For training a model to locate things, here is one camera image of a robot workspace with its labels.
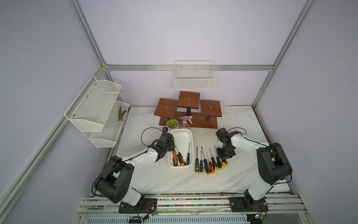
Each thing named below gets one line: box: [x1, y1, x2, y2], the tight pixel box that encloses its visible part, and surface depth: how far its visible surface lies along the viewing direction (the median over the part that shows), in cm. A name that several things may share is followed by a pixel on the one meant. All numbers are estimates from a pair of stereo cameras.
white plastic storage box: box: [167, 128, 194, 168], surface depth 94 cm
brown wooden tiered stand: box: [153, 91, 222, 129], surface depth 101 cm
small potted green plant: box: [165, 119, 180, 131], surface depth 100 cm
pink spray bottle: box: [179, 115, 193, 129], surface depth 97 cm
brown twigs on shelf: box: [117, 105, 127, 122], surface depth 100 cm
